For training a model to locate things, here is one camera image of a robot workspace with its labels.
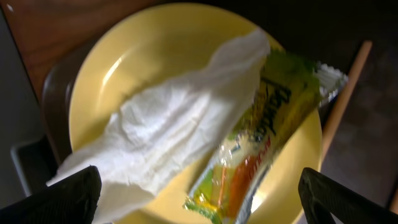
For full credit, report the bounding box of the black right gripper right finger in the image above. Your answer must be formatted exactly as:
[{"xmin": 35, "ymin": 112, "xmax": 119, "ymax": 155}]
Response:
[{"xmin": 298, "ymin": 167, "xmax": 397, "ymax": 224}]

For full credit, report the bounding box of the grey dish rack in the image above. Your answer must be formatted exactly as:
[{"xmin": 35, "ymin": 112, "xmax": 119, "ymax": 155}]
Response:
[{"xmin": 11, "ymin": 136, "xmax": 58, "ymax": 197}]

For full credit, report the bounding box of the wooden chopstick left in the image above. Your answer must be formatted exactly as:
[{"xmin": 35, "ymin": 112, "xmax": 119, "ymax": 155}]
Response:
[{"xmin": 322, "ymin": 40, "xmax": 373, "ymax": 160}]

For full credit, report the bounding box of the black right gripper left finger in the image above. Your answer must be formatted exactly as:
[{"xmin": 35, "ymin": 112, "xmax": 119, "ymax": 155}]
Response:
[{"xmin": 1, "ymin": 166, "xmax": 101, "ymax": 224}]

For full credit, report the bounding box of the dark brown serving tray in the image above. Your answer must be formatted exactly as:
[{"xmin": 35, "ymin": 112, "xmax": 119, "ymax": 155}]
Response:
[{"xmin": 40, "ymin": 39, "xmax": 97, "ymax": 165}]

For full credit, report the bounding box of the yellow green snack wrapper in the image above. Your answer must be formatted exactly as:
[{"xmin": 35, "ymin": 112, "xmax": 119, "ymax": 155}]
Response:
[{"xmin": 183, "ymin": 49, "xmax": 348, "ymax": 223}]

